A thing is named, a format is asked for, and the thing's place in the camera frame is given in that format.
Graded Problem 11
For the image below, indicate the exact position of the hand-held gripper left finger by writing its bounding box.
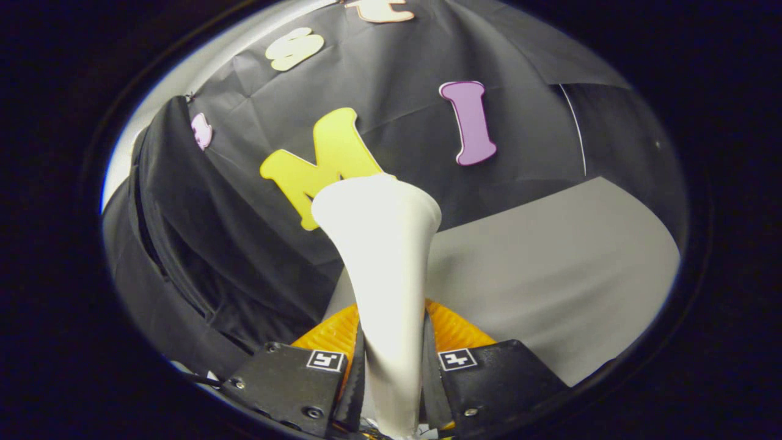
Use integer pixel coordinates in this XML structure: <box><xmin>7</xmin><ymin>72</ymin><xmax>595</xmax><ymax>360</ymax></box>
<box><xmin>221</xmin><ymin>304</ymin><xmax>367</xmax><ymax>438</ymax></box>

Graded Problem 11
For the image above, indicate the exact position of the beige cabinet with grey top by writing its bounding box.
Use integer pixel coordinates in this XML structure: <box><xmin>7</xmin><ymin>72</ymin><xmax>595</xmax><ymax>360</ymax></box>
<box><xmin>324</xmin><ymin>176</ymin><xmax>682</xmax><ymax>387</ymax></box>

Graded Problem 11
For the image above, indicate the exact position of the black backdrop cloth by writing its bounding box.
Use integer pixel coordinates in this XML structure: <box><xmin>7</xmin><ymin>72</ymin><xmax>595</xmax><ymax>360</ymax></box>
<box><xmin>183</xmin><ymin>0</ymin><xmax>688</xmax><ymax>245</ymax></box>

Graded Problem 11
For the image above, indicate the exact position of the thin white cable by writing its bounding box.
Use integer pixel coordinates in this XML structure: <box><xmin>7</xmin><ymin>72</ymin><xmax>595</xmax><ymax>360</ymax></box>
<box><xmin>558</xmin><ymin>84</ymin><xmax>588</xmax><ymax>177</ymax></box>

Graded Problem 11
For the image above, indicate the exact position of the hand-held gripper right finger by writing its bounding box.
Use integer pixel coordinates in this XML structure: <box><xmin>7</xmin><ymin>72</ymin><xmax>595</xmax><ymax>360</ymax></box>
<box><xmin>422</xmin><ymin>299</ymin><xmax>572</xmax><ymax>438</ymax></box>

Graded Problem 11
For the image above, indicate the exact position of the white garment steamer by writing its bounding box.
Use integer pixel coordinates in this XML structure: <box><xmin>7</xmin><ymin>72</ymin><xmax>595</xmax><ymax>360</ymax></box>
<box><xmin>312</xmin><ymin>174</ymin><xmax>442</xmax><ymax>439</ymax></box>

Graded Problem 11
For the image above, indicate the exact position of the black suit jacket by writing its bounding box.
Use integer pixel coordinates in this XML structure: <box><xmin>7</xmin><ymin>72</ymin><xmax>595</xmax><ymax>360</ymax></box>
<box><xmin>103</xmin><ymin>95</ymin><xmax>343</xmax><ymax>380</ymax></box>

